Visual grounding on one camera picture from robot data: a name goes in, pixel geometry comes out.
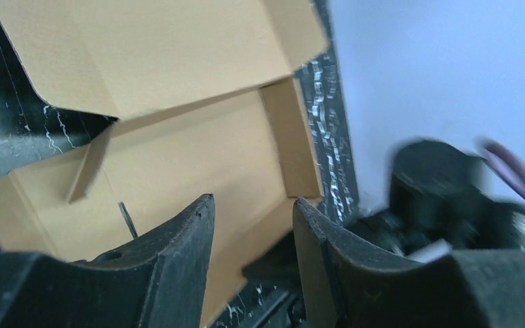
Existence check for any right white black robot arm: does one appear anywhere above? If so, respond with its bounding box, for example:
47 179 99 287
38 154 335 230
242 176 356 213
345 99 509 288
345 139 525 263

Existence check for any brown cardboard box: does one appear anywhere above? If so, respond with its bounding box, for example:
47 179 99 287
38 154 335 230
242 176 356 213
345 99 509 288
0 1 327 327

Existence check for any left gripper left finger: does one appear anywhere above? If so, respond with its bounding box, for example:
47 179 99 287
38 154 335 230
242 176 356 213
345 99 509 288
0 194 215 327

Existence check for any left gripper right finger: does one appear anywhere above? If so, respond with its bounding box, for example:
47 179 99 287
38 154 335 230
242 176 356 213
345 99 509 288
293 198 525 327

